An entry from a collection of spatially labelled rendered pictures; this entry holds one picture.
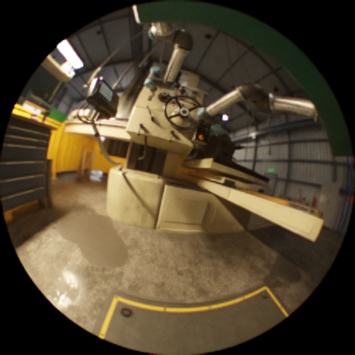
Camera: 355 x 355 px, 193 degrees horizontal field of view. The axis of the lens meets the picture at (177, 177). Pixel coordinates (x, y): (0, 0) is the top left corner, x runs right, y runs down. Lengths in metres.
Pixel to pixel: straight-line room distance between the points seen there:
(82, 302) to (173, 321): 0.53
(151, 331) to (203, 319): 0.17
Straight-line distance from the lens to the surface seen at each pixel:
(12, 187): 1.40
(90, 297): 0.82
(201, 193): 1.26
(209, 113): 0.75
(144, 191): 1.14
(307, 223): 0.68
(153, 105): 1.25
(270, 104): 0.70
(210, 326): 0.48
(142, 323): 0.43
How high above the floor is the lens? 0.75
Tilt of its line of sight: 4 degrees down
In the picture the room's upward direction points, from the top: 13 degrees clockwise
